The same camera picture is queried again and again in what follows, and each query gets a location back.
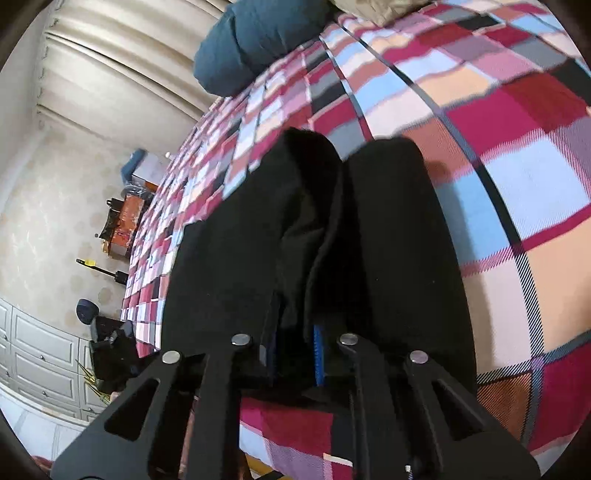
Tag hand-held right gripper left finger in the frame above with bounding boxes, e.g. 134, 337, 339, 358
50, 295, 283, 480

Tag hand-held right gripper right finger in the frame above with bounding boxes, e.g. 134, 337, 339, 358
313, 322, 542, 480

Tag black pants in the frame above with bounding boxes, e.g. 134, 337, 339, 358
156, 127, 477, 402

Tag black chair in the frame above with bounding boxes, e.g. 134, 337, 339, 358
90, 318, 141, 394

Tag black stick device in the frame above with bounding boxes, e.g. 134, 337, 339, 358
76, 257, 129, 285

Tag orange box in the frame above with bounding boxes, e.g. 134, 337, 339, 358
104, 193, 154, 258

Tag blue round object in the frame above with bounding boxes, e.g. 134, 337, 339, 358
76, 298, 99, 325

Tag white cardboard box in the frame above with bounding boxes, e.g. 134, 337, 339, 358
131, 153, 168, 186

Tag blue cloth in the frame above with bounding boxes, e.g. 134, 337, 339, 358
121, 148, 145, 182

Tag white cabinet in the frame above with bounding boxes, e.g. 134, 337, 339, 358
0, 298, 112, 422

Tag plaid bed blanket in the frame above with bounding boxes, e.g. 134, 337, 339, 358
121, 0, 591, 480

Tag blue pillow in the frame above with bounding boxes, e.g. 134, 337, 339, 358
193, 0, 339, 97

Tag beige curtain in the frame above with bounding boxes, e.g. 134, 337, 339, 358
36, 0, 234, 160

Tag beige pillow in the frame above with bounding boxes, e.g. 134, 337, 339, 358
331, 0, 441, 27

